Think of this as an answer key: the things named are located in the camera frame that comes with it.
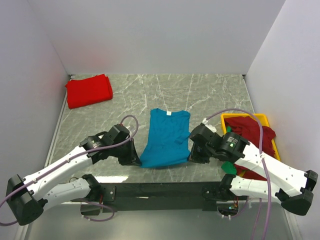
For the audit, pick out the aluminium frame rail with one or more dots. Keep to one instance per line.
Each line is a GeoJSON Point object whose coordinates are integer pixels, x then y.
{"type": "Point", "coordinates": [81, 188]}

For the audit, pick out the dark red t shirt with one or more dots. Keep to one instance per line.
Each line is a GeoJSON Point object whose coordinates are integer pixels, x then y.
{"type": "Point", "coordinates": [248, 128]}

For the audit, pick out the folded red t shirt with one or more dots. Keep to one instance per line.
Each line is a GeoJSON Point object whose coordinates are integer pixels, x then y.
{"type": "Point", "coordinates": [92, 90]}

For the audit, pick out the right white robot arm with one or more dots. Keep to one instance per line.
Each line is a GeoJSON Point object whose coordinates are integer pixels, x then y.
{"type": "Point", "coordinates": [282, 184]}

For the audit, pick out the green t shirt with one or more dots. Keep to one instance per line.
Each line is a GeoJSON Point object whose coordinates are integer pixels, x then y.
{"type": "Point", "coordinates": [229, 168]}

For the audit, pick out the black base beam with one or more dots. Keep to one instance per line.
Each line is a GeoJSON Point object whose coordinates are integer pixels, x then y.
{"type": "Point", "coordinates": [162, 196]}

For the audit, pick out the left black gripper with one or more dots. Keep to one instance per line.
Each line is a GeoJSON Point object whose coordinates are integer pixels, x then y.
{"type": "Point", "coordinates": [127, 152]}

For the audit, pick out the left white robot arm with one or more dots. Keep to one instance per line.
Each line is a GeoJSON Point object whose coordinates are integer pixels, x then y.
{"type": "Point", "coordinates": [28, 197]}

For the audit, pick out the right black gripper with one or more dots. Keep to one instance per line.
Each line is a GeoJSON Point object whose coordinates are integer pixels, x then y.
{"type": "Point", "coordinates": [198, 149]}

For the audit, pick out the blue t shirt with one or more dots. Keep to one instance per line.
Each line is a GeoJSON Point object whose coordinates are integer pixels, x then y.
{"type": "Point", "coordinates": [168, 137]}

